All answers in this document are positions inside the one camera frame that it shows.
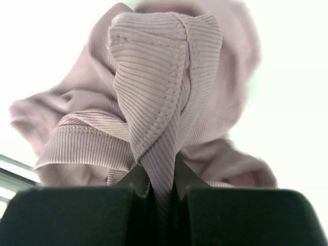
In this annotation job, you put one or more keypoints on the aluminium mounting rail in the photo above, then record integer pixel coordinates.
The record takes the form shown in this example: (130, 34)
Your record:
(15, 176)

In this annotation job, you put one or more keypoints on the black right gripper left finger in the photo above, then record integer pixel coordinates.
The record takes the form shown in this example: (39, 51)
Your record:
(122, 214)

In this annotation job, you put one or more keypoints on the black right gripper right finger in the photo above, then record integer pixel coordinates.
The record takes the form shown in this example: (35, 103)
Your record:
(203, 215)

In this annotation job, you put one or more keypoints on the mauve pink tank top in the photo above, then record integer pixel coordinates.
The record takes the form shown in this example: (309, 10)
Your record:
(164, 78)

